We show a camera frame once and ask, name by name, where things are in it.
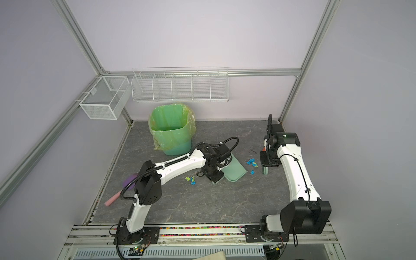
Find mint green dustpan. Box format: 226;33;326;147
211;154;247;184

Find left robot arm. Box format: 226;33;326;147
120;136;239;234

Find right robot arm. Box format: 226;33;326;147
260;114;332;241

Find blue scraps near right gripper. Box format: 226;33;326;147
246;158;258;175

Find green blue scrap centre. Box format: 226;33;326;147
185;177;196;185

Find green trash bin with bag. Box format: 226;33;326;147
148;104;196;156

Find purple pink scoop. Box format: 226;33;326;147
103;173;139;208

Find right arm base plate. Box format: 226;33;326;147
240;224;289;243

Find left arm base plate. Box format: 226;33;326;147
113;226;160;245

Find long white wire basket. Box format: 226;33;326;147
131;67;230;102

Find small white wire basket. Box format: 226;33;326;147
80;76;132;120

